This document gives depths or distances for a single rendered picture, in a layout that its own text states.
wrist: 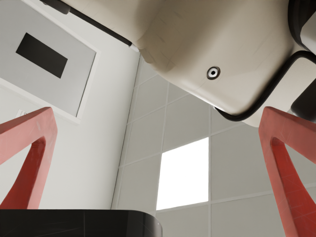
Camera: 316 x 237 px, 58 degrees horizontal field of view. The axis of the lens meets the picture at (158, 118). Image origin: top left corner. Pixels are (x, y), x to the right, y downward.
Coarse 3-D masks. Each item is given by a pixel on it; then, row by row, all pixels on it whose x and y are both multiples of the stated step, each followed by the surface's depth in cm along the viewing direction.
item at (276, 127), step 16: (272, 112) 12; (272, 128) 12; (288, 128) 10; (304, 128) 9; (272, 144) 12; (288, 144) 10; (304, 144) 9; (272, 160) 12; (288, 160) 12; (272, 176) 12; (288, 176) 11; (288, 192) 11; (304, 192) 11; (288, 208) 11; (304, 208) 10; (288, 224) 11; (304, 224) 10
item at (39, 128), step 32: (0, 128) 9; (32, 128) 11; (0, 160) 9; (32, 160) 12; (32, 192) 11; (0, 224) 5; (32, 224) 5; (64, 224) 5; (96, 224) 5; (128, 224) 5; (160, 224) 5
